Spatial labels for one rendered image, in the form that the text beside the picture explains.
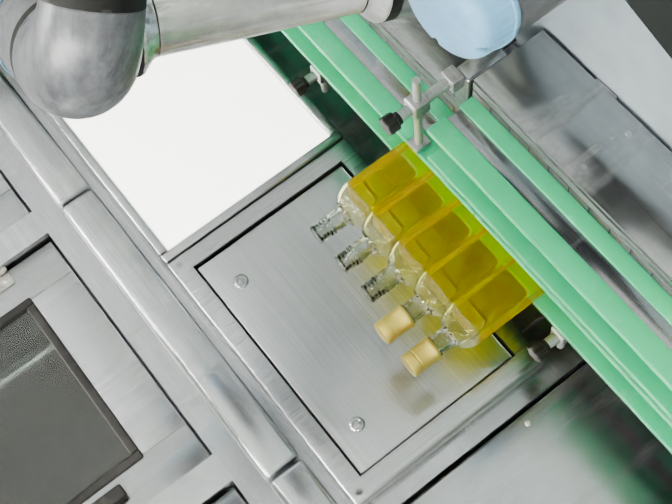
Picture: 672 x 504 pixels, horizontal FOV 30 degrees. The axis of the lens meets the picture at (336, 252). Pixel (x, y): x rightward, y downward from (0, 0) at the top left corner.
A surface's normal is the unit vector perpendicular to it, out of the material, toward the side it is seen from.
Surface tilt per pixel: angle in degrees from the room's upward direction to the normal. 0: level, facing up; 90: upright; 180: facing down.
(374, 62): 90
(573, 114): 90
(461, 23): 4
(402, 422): 90
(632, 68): 0
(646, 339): 90
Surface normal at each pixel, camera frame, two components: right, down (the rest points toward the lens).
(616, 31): -0.79, 0.58
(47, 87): -0.41, 0.69
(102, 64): 0.37, 0.69
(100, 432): -0.08, -0.41
